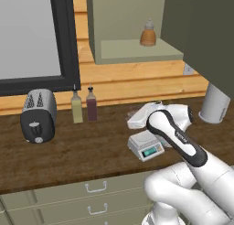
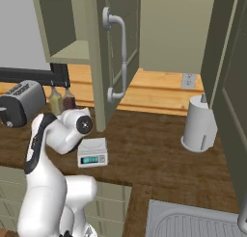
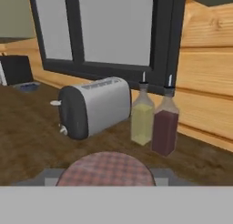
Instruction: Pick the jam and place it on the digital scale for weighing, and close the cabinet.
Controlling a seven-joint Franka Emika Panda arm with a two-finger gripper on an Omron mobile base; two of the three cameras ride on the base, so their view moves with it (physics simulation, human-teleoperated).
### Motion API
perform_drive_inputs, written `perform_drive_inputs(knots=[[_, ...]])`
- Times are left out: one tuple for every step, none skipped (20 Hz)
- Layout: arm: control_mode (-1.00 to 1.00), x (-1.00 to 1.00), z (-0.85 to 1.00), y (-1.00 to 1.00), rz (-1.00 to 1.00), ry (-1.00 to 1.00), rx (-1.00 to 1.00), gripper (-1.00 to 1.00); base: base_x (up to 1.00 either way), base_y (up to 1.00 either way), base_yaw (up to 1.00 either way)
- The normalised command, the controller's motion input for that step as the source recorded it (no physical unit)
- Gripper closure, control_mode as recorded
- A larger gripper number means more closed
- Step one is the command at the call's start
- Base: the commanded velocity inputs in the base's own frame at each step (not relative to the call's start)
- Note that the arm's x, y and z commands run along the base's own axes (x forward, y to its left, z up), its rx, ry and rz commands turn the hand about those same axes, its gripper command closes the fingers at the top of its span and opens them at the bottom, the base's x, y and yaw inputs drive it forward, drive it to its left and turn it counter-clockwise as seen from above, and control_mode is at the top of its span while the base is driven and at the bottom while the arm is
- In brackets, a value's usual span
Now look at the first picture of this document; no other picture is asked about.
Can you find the silver and black toaster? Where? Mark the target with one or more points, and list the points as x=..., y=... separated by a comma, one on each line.
x=38, y=119

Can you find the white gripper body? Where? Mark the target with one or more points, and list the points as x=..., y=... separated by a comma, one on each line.
x=140, y=117

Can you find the white wall outlet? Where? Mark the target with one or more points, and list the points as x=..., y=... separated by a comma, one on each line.
x=188, y=69

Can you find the olive green cabinet door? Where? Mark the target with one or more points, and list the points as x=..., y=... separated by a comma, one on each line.
x=210, y=36

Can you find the dark red vinegar bottle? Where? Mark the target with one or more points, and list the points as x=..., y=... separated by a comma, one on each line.
x=91, y=106

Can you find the black framed window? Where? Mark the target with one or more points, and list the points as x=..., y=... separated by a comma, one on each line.
x=30, y=33

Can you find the yellow oil bottle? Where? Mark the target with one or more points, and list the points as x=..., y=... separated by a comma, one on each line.
x=77, y=108

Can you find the orange jam jar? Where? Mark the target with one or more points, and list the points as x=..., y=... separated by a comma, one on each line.
x=148, y=36

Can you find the olive green base cupboard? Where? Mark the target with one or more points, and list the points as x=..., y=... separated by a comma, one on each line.
x=15, y=210

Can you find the olive green wall cabinet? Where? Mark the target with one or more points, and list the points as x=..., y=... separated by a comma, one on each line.
x=122, y=21

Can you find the white paper towel roll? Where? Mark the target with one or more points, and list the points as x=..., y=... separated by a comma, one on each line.
x=214, y=106

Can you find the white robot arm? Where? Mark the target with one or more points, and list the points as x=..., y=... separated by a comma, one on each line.
x=210, y=180

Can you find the white digital scale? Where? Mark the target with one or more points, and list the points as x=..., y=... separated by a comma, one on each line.
x=143, y=143

